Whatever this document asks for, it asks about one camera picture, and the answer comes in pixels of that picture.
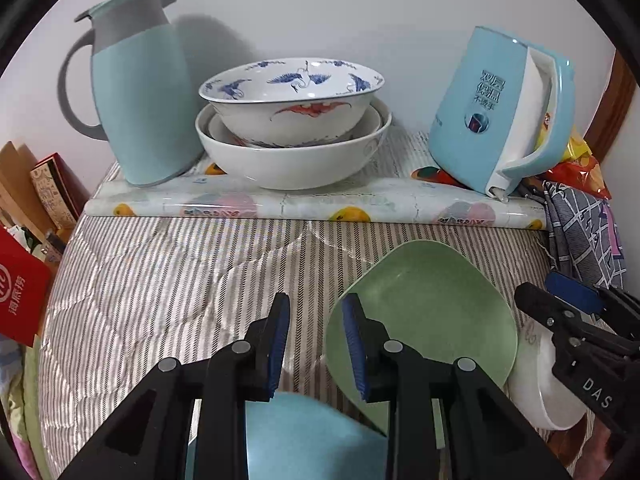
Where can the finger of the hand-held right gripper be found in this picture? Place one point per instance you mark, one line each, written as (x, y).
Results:
(585, 360)
(575, 292)

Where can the red paper bag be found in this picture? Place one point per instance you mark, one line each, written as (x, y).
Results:
(22, 295)

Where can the fruit print oilcloth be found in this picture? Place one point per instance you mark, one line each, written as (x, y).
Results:
(300, 205)

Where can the grey checked cloth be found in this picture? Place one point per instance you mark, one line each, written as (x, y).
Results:
(580, 230)

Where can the plain white bowl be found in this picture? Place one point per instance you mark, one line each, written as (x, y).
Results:
(535, 387)

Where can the wooden door frame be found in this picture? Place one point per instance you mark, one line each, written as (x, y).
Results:
(612, 105)

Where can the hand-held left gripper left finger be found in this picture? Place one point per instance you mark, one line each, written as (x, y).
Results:
(277, 347)

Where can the yellow snack bag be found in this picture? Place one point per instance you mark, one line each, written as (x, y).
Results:
(577, 147)

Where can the blue crane pattern bowl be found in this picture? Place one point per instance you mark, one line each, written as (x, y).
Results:
(280, 110)

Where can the striped quilted mattress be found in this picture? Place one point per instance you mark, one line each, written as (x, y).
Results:
(150, 285)

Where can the light blue electric kettle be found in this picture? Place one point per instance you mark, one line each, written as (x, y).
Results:
(470, 95)

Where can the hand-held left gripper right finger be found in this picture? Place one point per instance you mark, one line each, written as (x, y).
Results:
(353, 347)

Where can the green square plate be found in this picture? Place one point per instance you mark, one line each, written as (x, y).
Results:
(440, 305)

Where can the blue plate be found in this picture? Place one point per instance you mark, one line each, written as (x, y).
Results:
(300, 440)

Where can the large white bowl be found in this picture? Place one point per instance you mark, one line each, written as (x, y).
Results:
(290, 167)

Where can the red snack bag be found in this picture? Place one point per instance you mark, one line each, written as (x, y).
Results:
(585, 175)

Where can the patterned brown box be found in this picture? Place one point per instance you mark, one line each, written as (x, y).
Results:
(55, 190)

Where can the brown cardboard piece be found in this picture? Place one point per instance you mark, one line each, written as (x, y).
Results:
(15, 185)

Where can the light blue thermos jug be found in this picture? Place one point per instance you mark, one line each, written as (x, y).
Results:
(140, 105)

